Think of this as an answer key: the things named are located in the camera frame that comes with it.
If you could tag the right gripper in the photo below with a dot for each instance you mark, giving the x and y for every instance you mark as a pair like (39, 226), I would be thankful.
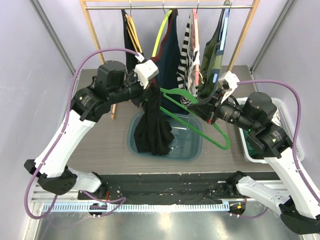
(211, 113)

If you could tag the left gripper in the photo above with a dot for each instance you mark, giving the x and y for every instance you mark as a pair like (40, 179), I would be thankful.
(143, 94)

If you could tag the orange yellow hanger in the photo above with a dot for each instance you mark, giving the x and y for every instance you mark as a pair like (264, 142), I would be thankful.
(133, 33)

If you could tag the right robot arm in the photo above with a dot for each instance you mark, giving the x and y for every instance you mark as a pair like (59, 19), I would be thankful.
(297, 207)

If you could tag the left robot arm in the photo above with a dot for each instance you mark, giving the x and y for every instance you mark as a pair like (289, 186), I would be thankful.
(111, 85)

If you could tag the olive green tank top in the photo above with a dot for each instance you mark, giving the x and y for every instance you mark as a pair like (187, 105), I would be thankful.
(206, 85)

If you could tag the navy maroon tank top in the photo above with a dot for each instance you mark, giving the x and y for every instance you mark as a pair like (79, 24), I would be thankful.
(167, 60)

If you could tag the striped black white tank top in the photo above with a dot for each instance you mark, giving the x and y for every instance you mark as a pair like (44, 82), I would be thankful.
(183, 68)

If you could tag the neon yellow hanger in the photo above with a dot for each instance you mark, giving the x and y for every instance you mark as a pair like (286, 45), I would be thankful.
(160, 32)

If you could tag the pink hanger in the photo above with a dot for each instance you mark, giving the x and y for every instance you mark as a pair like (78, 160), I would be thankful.
(194, 74)

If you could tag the light blue hanger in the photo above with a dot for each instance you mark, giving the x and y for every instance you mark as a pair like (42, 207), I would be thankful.
(222, 29)

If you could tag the blue plastic tub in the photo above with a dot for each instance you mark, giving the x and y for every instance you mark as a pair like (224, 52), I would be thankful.
(186, 146)

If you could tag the folded green garment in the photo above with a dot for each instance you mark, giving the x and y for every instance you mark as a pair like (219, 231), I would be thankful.
(254, 146)

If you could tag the white plastic basket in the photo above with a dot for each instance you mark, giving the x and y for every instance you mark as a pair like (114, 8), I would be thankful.
(281, 118)

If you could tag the wooden clothes rack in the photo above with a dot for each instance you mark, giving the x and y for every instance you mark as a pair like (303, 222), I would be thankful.
(115, 28)

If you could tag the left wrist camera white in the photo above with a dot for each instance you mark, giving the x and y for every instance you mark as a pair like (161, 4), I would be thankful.
(146, 70)

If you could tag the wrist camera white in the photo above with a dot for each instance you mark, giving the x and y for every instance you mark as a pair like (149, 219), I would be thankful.
(146, 70)
(228, 82)

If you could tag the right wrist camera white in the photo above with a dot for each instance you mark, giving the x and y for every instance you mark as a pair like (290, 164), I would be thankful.
(228, 82)

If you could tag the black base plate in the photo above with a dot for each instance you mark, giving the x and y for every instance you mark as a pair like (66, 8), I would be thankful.
(170, 188)

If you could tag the white slotted cable duct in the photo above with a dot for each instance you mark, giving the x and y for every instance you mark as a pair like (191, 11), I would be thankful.
(95, 207)

